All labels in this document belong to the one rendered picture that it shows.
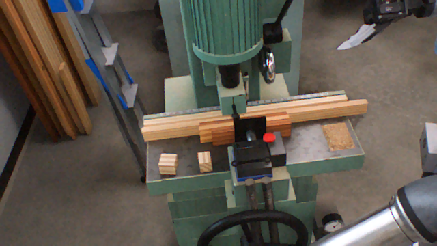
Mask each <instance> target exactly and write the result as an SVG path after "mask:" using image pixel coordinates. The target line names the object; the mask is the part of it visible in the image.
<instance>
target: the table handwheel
mask: <svg viewBox="0 0 437 246"><path fill-rule="evenodd" d="M254 221H273V222H277V223H282V224H285V225H287V226H289V227H291V228H293V229H294V230H295V231H296V233H297V241H296V244H291V243H269V242H264V239H263V236H262V235H261V234H260V233H258V232H257V228H256V225H255V223H254ZM237 225H241V227H242V229H243V232H244V235H243V236H242V237H241V238H240V244H241V246H307V243H308V241H309V233H308V230H307V228H306V226H305V224H304V223H303V222H302V221H301V220H299V219H297V218H296V217H295V216H293V215H291V214H288V213H285V212H281V211H277V210H264V209H261V210H248V211H244V212H240V213H235V214H232V215H230V216H228V217H225V218H222V219H219V220H218V221H215V222H214V223H213V224H212V225H210V226H209V227H208V228H207V229H206V230H205V231H204V232H203V233H202V235H201V236H200V237H199V240H198V241H197V246H208V245H209V243H210V241H211V240H212V239H213V238H214V237H215V236H216V235H218V234H220V233H221V232H223V231H225V230H227V229H229V228H232V227H234V226H237Z"/></svg>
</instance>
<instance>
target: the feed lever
mask: <svg viewBox="0 0 437 246"><path fill-rule="evenodd" d="M292 2H293V0H286V2H285V4H284V6H283V8H282V10H281V11H280V12H279V15H278V16H277V19H276V21H275V22H274V23H264V24H263V25H262V26H263V41H264V44H265V45H267V44H276V43H281V42H282V41H283V31H282V26H281V21H282V20H283V18H284V16H285V14H286V12H287V11H288V10H289V8H290V6H291V4H292Z"/></svg>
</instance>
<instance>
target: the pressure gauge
mask: <svg viewBox="0 0 437 246"><path fill-rule="evenodd" d="M337 224H338V225H337ZM322 225H323V227H324V231H326V232H334V231H335V230H338V229H339V228H340V227H342V226H344V222H343V220H342V218H341V215H339V214H337V213H331V214H329V215H326V216H325V217H323V219H322ZM333 226H335V228H334V227H333Z"/></svg>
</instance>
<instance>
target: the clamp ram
mask: <svg viewBox="0 0 437 246"><path fill-rule="evenodd" d="M233 126H234V142H235V143H236V142H241V141H251V140H256V139H263V138H264V135H265V134H266V133H267V119H266V116H265V115H264V116H258V117H253V118H243V119H239V120H233Z"/></svg>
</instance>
